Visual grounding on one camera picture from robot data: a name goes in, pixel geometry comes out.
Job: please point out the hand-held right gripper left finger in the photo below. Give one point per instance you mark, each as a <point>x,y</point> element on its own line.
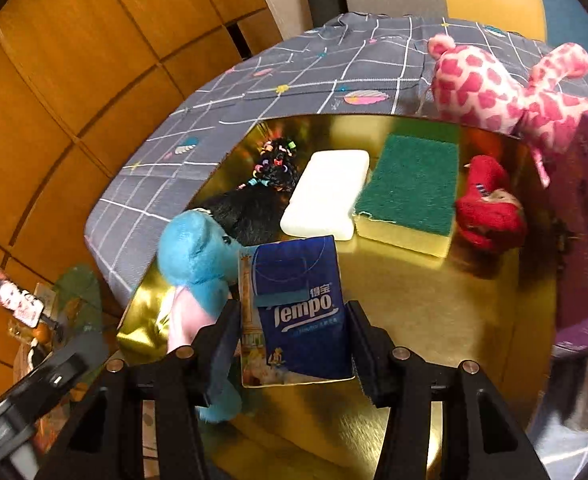
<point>221,355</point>

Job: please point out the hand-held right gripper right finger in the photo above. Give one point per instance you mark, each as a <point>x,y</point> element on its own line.
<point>369,365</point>

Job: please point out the blue tissue pack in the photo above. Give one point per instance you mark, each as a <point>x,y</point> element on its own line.
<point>299,320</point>

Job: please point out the gold metal tray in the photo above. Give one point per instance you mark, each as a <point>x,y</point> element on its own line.
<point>449,310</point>

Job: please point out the blue plush toy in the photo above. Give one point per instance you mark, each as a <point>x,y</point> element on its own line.
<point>194,250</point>

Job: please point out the black wig with coloured beads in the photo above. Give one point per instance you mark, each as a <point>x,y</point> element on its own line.
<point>244,215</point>

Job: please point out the white sponge block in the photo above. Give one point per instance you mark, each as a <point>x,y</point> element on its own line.
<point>324,190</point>

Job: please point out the green scouring sponge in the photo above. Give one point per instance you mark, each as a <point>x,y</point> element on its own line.
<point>409,180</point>

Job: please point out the red plush toy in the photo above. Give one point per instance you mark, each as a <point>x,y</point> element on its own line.
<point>484,210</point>

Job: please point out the photo card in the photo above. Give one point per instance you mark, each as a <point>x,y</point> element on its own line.
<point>11,292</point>

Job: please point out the grey checked printed tablecloth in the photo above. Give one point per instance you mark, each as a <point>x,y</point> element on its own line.
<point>324,70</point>

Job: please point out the pink spotted plush giraffe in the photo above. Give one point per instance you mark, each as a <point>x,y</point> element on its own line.
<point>474,85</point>

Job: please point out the wooden wardrobe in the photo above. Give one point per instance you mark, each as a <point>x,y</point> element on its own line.
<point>74,60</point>

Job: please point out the grey yellow blue chair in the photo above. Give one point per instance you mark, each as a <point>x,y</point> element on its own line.
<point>489,0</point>

